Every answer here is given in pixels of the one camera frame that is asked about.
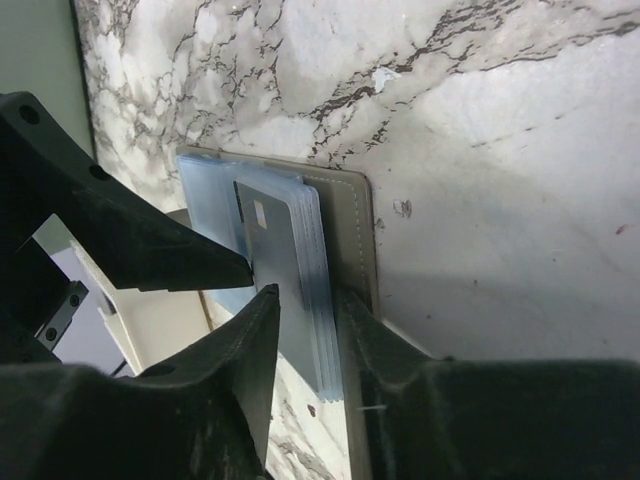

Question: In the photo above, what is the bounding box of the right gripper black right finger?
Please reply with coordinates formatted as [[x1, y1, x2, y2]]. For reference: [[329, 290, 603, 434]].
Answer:
[[336, 291, 639, 479]]

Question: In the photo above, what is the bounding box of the grey card holder wallet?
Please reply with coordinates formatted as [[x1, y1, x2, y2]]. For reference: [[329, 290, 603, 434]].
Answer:
[[174, 144, 384, 480]]

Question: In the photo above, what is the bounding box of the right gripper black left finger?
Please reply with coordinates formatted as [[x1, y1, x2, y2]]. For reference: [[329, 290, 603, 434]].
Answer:
[[1, 285, 280, 479]]

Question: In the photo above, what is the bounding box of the dark grey credit card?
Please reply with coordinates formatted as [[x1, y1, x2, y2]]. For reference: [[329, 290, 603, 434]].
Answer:
[[235, 177, 323, 391]]

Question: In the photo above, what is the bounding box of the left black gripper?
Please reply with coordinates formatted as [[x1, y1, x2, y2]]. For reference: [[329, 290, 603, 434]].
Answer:
[[1, 92, 253, 365]]

